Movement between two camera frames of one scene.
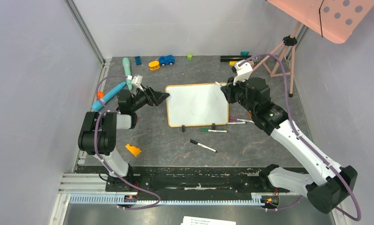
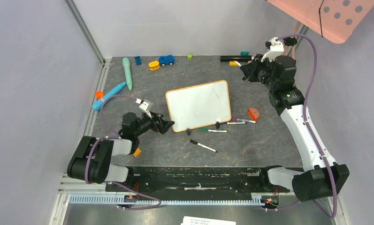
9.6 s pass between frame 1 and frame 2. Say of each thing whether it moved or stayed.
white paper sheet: stayed
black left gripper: moved
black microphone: stayed
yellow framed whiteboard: stayed
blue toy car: stayed
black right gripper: moved
